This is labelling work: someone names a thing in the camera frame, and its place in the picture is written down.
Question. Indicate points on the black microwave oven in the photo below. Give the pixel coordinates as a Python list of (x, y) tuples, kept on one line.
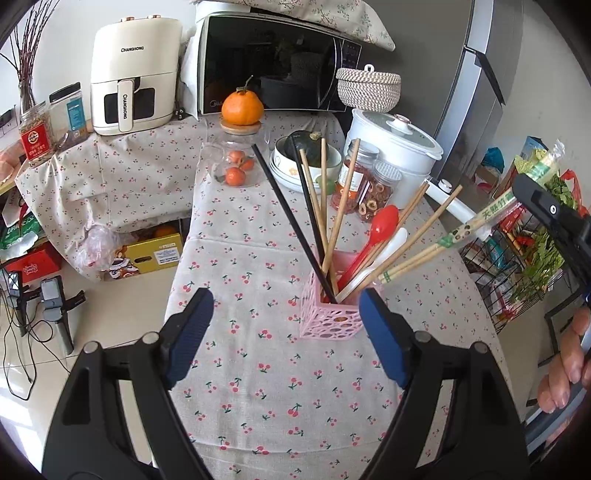
[(268, 55)]

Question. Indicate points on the plastic jar with black lid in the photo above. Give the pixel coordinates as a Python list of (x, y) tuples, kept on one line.
[(69, 115)]

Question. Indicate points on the person's right hand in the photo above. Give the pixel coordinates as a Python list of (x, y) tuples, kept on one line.
[(570, 355)]

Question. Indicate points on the white bowl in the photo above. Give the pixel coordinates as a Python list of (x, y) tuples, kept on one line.
[(286, 170)]

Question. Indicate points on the teal plastic bag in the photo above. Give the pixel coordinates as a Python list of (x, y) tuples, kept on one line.
[(494, 158)]

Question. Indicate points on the pink plastic utensil holder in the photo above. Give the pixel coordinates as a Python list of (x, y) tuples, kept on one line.
[(323, 323)]

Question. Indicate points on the jar of red chili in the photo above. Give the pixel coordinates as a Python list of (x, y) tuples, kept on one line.
[(358, 184)]

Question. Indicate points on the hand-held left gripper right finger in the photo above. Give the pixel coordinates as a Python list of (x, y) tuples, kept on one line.
[(385, 341)]

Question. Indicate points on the cherry print tablecloth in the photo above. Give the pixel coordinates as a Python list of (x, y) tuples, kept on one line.
[(277, 392)]

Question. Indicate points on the small orange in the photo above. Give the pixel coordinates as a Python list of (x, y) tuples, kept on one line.
[(249, 165), (235, 177), (238, 157)]

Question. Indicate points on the woven lidded basket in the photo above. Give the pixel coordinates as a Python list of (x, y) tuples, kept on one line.
[(369, 90)]

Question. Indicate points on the white electric cooking pot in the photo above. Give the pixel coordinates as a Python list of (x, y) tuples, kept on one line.
[(392, 143)]

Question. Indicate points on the clear plastic bag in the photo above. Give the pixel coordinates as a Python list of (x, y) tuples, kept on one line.
[(97, 247)]

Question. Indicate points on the large orange with stem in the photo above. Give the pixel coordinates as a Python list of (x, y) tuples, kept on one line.
[(242, 108)]

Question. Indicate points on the grey refrigerator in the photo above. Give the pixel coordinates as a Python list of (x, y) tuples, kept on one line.
[(471, 92)]

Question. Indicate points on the red box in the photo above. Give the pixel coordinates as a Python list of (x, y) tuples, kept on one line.
[(39, 265)]

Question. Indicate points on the glass jar with cork lid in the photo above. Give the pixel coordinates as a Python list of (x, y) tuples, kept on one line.
[(240, 138)]

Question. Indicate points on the bunch of green herbs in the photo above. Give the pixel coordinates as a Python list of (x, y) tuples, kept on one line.
[(540, 258)]

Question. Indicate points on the phone on grey tripod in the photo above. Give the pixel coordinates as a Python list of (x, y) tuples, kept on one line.
[(51, 295)]

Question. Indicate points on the floral cloth cover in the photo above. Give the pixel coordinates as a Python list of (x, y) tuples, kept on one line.
[(360, 18)]

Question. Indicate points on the blue cardboard box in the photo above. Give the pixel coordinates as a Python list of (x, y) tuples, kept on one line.
[(531, 145)]

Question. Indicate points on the yellow cardboard box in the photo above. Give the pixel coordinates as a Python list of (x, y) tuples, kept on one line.
[(157, 254)]

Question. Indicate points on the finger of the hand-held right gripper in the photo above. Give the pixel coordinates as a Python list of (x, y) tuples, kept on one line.
[(554, 217)]

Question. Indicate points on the green white packet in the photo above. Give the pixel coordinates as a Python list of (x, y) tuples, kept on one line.
[(16, 233)]

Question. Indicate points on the small green fruit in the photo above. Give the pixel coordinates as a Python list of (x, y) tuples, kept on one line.
[(330, 185)]

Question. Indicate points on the clear glass cup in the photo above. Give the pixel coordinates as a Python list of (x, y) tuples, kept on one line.
[(210, 159)]

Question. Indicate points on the white plastic spoon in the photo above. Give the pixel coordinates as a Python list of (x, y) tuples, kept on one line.
[(397, 240)]

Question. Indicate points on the dark green squash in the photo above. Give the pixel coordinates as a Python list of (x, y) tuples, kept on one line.
[(333, 154)]

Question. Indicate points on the cherry print cabinet cloth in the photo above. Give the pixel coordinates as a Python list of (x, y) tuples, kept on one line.
[(129, 184)]

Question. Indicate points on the paper-wrapped bamboo chopsticks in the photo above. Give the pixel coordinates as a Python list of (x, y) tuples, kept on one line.
[(461, 233)]

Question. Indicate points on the red plastic bag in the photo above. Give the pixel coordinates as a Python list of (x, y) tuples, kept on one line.
[(572, 182)]

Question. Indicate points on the napa cabbage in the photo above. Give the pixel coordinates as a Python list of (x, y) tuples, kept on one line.
[(535, 164)]

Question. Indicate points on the glass jar with red label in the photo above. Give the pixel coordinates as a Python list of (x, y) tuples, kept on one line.
[(37, 141)]

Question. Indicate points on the cream air fryer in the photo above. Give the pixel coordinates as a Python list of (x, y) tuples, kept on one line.
[(138, 60)]

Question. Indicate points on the black power plug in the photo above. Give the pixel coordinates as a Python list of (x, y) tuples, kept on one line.
[(181, 113)]

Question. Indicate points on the dried branches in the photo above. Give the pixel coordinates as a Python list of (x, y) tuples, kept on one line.
[(25, 87)]

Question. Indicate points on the red plastic spoon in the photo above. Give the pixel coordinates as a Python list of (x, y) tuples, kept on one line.
[(383, 226)]

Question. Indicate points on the jar of dried fruit slices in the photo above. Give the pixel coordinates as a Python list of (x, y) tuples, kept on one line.
[(378, 198)]

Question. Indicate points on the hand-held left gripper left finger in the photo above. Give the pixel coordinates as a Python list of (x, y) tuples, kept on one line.
[(191, 332)]

